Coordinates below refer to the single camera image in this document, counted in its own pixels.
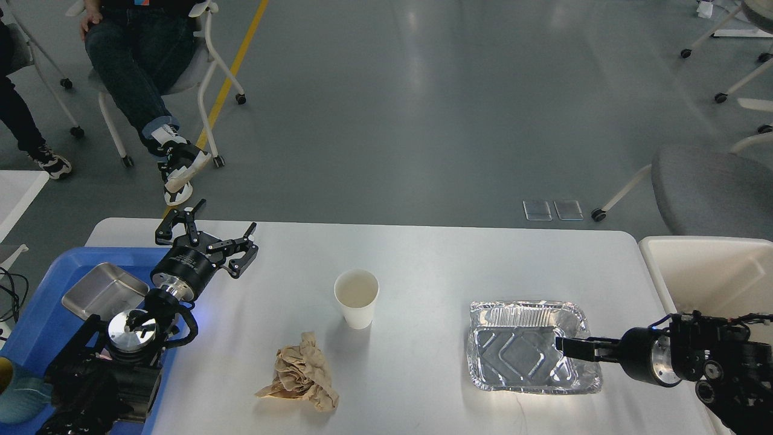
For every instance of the seated person in black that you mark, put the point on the seated person in black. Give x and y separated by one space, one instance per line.
139 49

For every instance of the grey white rolling chair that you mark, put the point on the grey white rolling chair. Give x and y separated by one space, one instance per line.
196 76

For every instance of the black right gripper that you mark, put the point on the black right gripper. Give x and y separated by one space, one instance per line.
643 353

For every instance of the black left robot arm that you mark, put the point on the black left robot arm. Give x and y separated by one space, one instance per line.
111 369

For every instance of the white paper cup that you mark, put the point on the white paper cup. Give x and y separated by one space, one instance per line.
357 292

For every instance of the white plastic bin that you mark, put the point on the white plastic bin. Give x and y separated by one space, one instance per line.
719 276

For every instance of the brown paper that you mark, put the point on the brown paper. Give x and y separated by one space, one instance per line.
302 373

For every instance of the white side table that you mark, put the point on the white side table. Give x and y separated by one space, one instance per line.
18 189

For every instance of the aluminium foil tray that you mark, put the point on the aluminium foil tray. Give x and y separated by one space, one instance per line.
511 347

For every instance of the stainless steel tray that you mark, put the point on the stainless steel tray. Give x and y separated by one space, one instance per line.
106 291

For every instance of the clear floor plate right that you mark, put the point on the clear floor plate right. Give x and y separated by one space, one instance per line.
568 210

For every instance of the clear floor plate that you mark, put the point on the clear floor plate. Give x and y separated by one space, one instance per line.
537 210
568 210

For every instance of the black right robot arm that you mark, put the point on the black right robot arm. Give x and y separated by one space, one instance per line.
731 374

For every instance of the teal ceramic mug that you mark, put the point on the teal ceramic mug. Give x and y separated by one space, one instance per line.
23 393

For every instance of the clear floor plate left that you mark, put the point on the clear floor plate left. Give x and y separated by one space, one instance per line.
537 210

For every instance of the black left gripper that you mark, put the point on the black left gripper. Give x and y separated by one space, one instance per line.
194 258

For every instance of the grey office chair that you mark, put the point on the grey office chair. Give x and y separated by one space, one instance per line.
702 192

